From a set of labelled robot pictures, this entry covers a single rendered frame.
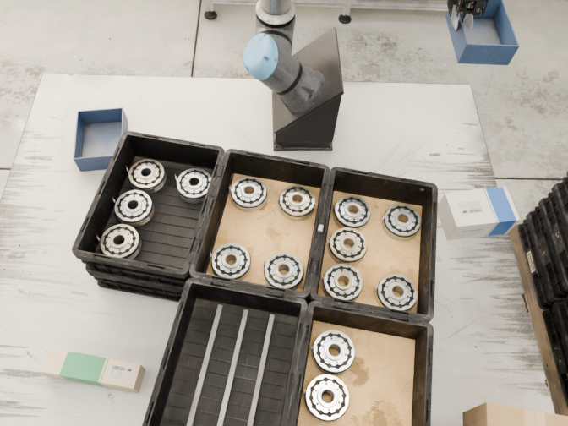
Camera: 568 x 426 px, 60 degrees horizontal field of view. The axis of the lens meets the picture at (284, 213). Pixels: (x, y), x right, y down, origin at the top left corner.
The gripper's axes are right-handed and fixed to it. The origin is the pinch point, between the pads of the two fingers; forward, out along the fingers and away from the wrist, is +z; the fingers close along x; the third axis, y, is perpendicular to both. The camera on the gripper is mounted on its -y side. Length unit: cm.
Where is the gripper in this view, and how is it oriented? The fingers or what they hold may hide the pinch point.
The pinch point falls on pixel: (458, 24)
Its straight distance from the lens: 160.2
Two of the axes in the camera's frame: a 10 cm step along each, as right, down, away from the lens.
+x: 10.0, -0.2, -0.8
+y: -0.2, 8.7, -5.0
